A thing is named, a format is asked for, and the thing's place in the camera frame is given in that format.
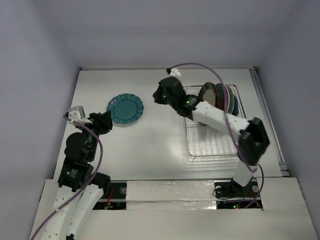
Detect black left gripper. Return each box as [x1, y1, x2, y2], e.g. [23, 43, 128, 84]
[76, 109, 112, 160]

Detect teal scalloped plate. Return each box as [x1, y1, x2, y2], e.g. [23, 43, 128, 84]
[106, 93, 144, 125]

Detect striped rim beige plate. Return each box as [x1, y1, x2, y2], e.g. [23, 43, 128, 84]
[198, 82, 220, 108]

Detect dark teal glazed plate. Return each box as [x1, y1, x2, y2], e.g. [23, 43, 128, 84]
[215, 83, 225, 111]

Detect light blue flower plate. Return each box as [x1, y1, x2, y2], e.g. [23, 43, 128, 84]
[227, 86, 236, 116]

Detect dark navy patterned plate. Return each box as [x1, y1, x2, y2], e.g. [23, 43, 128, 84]
[232, 93, 239, 117]

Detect red teal floral plate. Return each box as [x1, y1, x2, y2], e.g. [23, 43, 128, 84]
[223, 84, 230, 114]

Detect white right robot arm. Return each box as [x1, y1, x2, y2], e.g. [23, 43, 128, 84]
[153, 76, 270, 196]

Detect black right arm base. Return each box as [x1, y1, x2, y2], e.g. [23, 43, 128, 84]
[212, 179, 263, 210]

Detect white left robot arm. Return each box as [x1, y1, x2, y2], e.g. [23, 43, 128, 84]
[31, 106, 113, 240]

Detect foil covered front panel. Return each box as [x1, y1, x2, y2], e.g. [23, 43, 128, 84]
[125, 180, 217, 211]

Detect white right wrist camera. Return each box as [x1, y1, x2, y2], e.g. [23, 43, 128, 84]
[166, 67, 181, 78]

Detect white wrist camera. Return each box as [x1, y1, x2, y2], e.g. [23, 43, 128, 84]
[166, 67, 181, 78]
[63, 105, 93, 125]

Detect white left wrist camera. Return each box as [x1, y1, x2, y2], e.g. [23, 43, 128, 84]
[63, 105, 93, 125]

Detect wire metal dish rack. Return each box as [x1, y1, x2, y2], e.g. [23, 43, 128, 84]
[180, 84, 247, 163]

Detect aluminium side rail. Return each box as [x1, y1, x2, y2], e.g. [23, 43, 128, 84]
[249, 67, 290, 177]

